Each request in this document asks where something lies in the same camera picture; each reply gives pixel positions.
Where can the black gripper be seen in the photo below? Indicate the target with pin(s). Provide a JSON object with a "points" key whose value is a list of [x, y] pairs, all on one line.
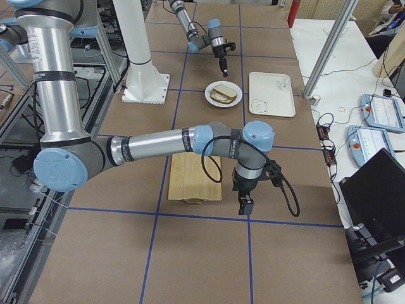
{"points": [[244, 185], [219, 52]]}

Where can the bread slice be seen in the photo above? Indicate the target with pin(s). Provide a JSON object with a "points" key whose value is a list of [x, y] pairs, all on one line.
{"points": [[222, 99], [224, 90]]}

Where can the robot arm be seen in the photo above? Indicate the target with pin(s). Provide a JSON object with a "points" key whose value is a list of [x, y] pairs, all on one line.
{"points": [[69, 157], [199, 37]]}

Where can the white round plate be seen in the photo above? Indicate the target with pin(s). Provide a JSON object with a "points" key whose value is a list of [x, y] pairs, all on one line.
{"points": [[230, 85]]}

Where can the bread slice under egg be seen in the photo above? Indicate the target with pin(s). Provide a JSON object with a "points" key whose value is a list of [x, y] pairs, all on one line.
{"points": [[222, 99]]}

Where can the cream bear serving tray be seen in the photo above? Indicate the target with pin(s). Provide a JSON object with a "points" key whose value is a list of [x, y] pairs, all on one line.
{"points": [[270, 94]]}

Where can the wooden cutting board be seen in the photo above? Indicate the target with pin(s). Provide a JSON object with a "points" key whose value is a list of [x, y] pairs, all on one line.
{"points": [[190, 181]]}

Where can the red cylinder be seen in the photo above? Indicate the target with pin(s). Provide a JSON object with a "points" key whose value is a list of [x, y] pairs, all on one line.
{"points": [[294, 8]]}

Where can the black laptop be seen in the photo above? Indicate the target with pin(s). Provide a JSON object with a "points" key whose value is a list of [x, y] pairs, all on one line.
{"points": [[374, 195]]}

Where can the near blue teach pendant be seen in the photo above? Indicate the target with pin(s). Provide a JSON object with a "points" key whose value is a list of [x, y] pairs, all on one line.
{"points": [[365, 142]]}

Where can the blue teach pendant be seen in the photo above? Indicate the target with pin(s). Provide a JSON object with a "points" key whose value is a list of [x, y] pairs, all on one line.
{"points": [[365, 142], [382, 112]]}

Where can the far blue teach pendant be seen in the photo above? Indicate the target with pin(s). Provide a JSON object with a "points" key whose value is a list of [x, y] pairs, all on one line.
{"points": [[382, 112]]}

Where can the person in dark clothes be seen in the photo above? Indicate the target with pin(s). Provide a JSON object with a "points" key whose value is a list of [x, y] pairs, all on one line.
{"points": [[391, 21]]}

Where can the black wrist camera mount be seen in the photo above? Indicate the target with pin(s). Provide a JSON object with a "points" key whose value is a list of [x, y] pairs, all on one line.
{"points": [[230, 46], [272, 171]]}

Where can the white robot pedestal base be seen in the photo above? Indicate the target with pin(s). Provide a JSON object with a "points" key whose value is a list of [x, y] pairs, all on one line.
{"points": [[144, 83]]}

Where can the aluminium frame post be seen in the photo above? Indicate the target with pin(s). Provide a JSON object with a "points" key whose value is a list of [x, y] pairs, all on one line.
{"points": [[328, 47]]}

